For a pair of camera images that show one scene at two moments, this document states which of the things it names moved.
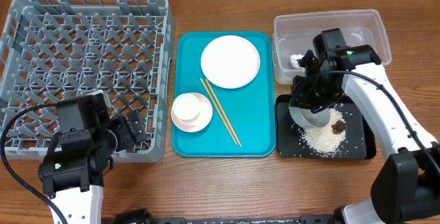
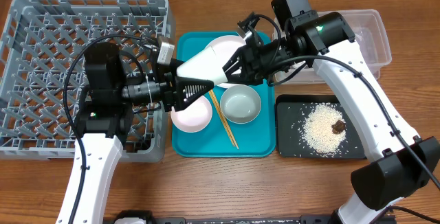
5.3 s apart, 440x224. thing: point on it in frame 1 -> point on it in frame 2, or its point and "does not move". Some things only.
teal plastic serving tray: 243,121 does not move
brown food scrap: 338,127 does not move
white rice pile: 322,139 does not move
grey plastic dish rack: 57,49 does not move
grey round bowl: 304,117 -> 240,104
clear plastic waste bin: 293,34 does not move
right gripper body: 307,91 -> 245,64
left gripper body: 125,138 -> 163,86
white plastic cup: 185,106 -> 207,64
